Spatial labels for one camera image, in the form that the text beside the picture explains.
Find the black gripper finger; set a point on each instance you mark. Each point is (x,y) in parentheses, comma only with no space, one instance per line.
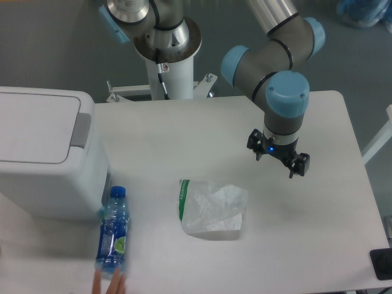
(255,143)
(299,165)

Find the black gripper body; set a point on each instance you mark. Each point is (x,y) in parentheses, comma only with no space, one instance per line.
(287,154)

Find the blue plastic water bottle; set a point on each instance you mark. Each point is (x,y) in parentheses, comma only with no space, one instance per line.
(111,253)

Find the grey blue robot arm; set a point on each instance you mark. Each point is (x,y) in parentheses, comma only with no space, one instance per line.
(267,77)

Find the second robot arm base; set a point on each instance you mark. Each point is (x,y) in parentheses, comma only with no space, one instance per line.
(159,30)

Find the grey trash can lid button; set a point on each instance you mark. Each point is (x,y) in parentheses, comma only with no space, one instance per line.
(81,130)

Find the white trash can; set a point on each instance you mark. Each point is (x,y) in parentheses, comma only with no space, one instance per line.
(40,172)

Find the bare human hand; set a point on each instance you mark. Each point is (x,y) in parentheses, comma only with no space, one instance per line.
(117,284)

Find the crumpled white plastic bag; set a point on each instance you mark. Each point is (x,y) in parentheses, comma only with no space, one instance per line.
(211,211)

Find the black device at edge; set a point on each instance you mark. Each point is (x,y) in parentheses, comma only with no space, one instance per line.
(381,261)

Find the blue plastic bag background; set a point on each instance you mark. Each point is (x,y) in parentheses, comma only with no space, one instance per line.
(361,14)

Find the white frame bar right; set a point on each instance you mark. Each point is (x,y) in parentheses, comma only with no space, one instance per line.
(379,140)

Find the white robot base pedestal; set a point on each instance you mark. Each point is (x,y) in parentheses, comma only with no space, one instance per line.
(166,81)

